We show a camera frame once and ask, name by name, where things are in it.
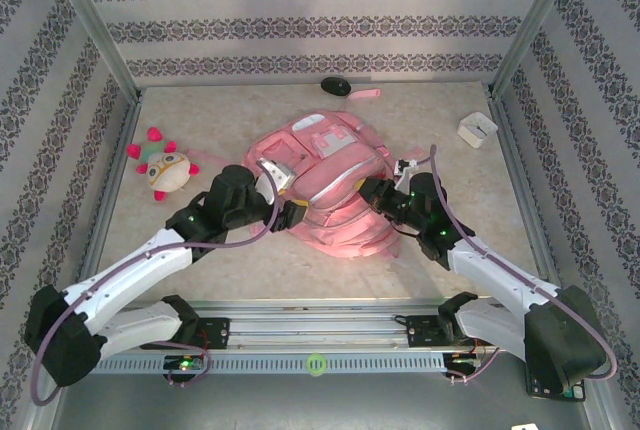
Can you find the pink backpack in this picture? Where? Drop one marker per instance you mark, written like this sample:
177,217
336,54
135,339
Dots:
340,170

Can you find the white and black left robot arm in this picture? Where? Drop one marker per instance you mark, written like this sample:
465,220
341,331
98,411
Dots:
125,275

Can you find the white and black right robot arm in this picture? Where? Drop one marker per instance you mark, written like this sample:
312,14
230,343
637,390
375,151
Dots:
500,275

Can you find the plush toy with pink spikes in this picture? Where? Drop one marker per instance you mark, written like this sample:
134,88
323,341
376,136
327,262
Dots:
165,172

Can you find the white square alarm clock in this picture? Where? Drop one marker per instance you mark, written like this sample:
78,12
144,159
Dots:
477,130

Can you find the black computer mouse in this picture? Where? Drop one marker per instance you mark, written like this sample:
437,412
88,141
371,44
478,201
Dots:
336,86

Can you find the right circuit board green light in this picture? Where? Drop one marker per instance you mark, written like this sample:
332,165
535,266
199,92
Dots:
462,361

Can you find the circuit board green light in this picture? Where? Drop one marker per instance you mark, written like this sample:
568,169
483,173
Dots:
462,361
185,364

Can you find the left circuit board green light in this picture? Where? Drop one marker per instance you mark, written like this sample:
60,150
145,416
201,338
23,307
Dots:
185,364

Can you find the small white object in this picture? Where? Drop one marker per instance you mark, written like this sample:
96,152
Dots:
524,426

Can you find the aluminium right side rail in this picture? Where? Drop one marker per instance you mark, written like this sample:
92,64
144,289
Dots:
511,150

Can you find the aluminium rail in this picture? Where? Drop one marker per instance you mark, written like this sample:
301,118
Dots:
511,150
320,335
107,200

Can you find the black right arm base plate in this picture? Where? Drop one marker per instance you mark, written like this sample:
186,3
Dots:
420,332

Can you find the aluminium left side rail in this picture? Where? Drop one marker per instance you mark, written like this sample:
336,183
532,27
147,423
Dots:
107,200

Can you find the aluminium front rail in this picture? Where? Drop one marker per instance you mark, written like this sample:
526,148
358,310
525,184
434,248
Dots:
320,335

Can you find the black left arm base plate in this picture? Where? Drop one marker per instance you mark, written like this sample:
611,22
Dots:
217,332

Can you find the aluminium right frame post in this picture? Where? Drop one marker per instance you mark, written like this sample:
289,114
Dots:
537,20

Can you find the aluminium frame post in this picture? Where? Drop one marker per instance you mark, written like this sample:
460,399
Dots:
537,20
90,20

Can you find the aluminium left frame post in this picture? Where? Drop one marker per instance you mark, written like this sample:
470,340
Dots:
90,20

